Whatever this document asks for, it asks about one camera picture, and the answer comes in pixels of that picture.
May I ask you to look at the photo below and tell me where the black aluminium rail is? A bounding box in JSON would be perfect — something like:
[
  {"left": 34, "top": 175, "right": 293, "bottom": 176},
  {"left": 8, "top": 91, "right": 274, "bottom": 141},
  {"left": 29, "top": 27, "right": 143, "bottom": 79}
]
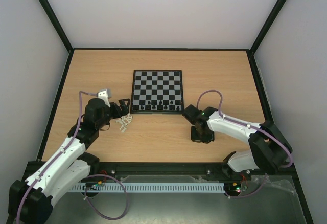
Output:
[{"left": 25, "top": 161, "right": 297, "bottom": 181}]

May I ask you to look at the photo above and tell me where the black frame post left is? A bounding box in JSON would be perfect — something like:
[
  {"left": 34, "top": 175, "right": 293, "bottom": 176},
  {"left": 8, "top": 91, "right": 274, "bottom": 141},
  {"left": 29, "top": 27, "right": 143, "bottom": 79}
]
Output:
[{"left": 38, "top": 0, "right": 74, "bottom": 53}]

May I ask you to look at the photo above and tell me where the pile of white chess pieces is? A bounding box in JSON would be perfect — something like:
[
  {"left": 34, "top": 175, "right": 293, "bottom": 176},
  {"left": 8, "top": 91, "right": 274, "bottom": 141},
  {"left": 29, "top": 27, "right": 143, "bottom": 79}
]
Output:
[{"left": 115, "top": 113, "right": 133, "bottom": 133}]

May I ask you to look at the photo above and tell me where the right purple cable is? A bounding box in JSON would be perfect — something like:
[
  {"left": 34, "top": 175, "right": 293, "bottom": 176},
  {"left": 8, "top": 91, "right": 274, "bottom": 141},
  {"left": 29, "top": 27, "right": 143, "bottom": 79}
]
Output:
[{"left": 197, "top": 90, "right": 294, "bottom": 168}]

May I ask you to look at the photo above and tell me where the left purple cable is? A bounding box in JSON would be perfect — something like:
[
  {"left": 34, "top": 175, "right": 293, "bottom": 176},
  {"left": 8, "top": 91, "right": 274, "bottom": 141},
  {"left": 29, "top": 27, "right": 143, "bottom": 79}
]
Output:
[{"left": 15, "top": 90, "right": 99, "bottom": 222}]

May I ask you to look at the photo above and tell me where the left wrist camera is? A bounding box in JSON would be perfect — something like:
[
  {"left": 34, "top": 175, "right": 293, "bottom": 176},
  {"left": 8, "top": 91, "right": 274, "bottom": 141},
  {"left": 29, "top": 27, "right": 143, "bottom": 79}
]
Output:
[{"left": 97, "top": 88, "right": 112, "bottom": 101}]

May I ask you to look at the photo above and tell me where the light blue cable duct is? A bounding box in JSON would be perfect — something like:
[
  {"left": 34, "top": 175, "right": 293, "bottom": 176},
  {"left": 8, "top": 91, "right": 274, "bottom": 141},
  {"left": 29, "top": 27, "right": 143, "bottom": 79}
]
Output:
[{"left": 68, "top": 183, "right": 225, "bottom": 193}]

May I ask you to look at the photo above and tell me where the purple cable loop bottom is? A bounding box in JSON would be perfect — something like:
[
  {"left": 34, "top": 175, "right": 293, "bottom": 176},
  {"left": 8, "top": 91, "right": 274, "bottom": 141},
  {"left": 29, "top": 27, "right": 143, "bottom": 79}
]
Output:
[{"left": 83, "top": 174, "right": 128, "bottom": 220}]

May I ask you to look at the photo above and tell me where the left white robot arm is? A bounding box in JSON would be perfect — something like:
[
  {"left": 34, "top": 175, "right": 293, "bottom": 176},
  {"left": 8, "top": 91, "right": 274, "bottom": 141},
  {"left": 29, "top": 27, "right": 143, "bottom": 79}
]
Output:
[{"left": 8, "top": 97, "right": 130, "bottom": 223}]

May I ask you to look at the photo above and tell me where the black grey chessboard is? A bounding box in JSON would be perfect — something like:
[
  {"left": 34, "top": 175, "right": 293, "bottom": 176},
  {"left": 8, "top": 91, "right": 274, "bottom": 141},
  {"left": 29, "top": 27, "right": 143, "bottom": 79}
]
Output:
[{"left": 130, "top": 70, "right": 184, "bottom": 114}]

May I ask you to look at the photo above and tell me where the black frame post right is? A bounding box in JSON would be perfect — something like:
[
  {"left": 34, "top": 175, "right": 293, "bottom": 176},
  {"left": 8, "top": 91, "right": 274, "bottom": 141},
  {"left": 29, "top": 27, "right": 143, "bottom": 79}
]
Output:
[{"left": 250, "top": 0, "right": 287, "bottom": 55}]

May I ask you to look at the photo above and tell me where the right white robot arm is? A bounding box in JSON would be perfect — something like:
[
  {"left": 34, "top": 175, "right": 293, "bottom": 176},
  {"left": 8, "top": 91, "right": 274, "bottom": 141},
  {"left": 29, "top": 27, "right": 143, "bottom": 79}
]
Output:
[{"left": 183, "top": 105, "right": 293, "bottom": 179}]

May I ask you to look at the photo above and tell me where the black frame post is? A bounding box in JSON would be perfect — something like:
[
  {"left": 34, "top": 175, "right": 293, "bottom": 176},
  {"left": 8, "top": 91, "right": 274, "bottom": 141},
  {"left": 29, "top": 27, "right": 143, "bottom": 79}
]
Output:
[
  {"left": 250, "top": 0, "right": 287, "bottom": 55},
  {"left": 38, "top": 0, "right": 74, "bottom": 53}
]

